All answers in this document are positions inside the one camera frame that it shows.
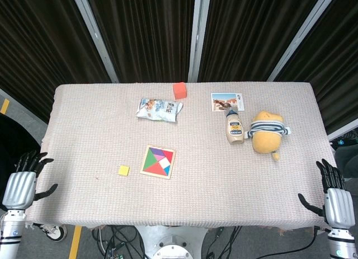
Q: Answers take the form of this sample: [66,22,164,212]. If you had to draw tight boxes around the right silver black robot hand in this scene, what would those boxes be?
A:
[298,158,356,229]

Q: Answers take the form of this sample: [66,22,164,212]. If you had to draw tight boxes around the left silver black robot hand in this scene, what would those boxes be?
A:
[2,151,59,210]

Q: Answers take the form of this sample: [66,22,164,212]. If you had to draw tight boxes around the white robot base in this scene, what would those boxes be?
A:
[134,225,208,259]

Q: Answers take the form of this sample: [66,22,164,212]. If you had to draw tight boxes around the wooden tangram puzzle tray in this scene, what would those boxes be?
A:
[139,144,177,180]

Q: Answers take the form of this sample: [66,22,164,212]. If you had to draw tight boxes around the green tangram triangle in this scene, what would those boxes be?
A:
[143,147,159,171]

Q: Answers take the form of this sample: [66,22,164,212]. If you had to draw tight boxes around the large coral tangram triangle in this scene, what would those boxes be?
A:
[143,161,166,177]

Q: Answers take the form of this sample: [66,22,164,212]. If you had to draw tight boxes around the red tangram triangle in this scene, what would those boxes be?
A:
[162,149,175,165]

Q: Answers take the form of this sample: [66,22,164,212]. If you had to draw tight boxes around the black white sneaker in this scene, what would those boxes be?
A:
[36,224,68,242]

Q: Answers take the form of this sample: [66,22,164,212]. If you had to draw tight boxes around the yellow plush toy striped shirt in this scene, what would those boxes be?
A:
[246,110,291,162]

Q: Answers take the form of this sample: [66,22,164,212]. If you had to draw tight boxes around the beige mayonnaise squeeze bottle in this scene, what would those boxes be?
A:
[225,108,245,145]

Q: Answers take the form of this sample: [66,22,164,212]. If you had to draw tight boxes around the black curtain panel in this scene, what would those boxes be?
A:
[85,0,196,82]
[275,0,358,134]
[200,0,325,82]
[0,0,112,123]

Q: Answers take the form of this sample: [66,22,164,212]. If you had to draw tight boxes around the beige waffle tablecloth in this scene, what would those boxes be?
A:
[26,81,337,232]

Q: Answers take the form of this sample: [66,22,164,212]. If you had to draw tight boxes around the photo postcard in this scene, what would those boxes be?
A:
[210,92,245,112]

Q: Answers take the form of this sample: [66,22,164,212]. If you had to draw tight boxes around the silver blue snack bag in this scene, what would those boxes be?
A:
[135,98,184,123]

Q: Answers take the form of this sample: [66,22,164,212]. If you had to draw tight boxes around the orange foam cube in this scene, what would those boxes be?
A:
[172,82,187,100]

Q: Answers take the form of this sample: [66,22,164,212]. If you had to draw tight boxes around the grey metal bar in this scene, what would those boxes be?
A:
[327,126,358,142]

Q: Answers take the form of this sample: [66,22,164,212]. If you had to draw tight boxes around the black cable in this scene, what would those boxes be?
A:
[206,226,244,259]
[92,225,146,259]

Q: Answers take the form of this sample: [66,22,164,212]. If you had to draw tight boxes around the grey aluminium post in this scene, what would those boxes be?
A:
[69,0,120,83]
[267,0,341,82]
[187,0,211,83]

